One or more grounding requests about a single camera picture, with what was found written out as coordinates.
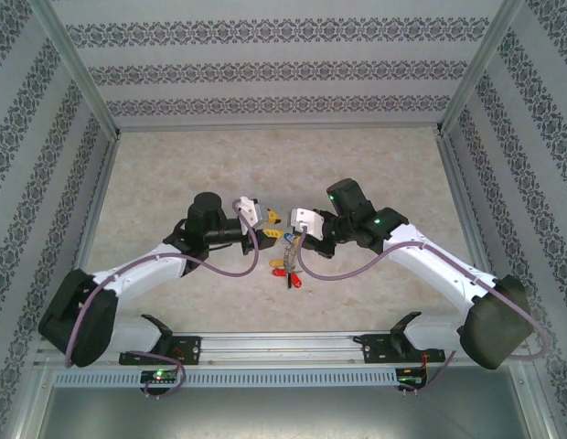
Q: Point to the metal keyring plate with rings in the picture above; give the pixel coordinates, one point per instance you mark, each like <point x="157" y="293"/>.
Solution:
<point x="292" y="256"/>

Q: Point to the red key tag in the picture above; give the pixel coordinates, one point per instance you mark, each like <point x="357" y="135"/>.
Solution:
<point x="278" y="272"/>
<point x="297" y="280"/>

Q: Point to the black key tag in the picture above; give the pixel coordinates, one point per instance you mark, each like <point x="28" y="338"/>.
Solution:
<point x="289" y="282"/>

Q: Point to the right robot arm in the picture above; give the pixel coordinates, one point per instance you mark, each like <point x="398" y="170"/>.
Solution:
<point x="439" y="260"/>

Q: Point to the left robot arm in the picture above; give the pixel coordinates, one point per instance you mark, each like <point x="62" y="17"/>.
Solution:
<point x="128" y="274"/>

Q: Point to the left circuit board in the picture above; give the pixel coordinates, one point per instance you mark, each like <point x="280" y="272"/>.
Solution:
<point x="160" y="376"/>

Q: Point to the circuit board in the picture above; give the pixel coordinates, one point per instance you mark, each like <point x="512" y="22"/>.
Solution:
<point x="409" y="377"/>
<point x="160" y="376"/>

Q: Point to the grey metal panel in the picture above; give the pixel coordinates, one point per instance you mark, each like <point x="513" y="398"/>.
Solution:
<point x="283" y="416"/>

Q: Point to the right circuit board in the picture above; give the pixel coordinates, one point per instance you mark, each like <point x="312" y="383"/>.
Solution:
<point x="409" y="377"/>

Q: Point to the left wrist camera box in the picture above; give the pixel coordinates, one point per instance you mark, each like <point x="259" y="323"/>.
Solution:
<point x="248" y="211"/>

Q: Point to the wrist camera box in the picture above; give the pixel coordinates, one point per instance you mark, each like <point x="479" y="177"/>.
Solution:
<point x="248" y="211"/>
<point x="306" y="221"/>

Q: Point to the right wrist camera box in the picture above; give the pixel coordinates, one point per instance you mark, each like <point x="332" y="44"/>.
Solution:
<point x="306" y="221"/>

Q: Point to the aluminium side rail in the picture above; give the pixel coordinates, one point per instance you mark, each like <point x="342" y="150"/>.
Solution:
<point x="94" y="206"/>
<point x="461" y="183"/>

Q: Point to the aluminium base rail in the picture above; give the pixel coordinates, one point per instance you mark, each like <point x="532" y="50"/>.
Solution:
<point x="283" y="345"/>

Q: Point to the aluminium frame post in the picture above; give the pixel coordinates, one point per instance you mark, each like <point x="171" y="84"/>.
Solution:
<point x="78" y="68"/>
<point x="482" y="68"/>

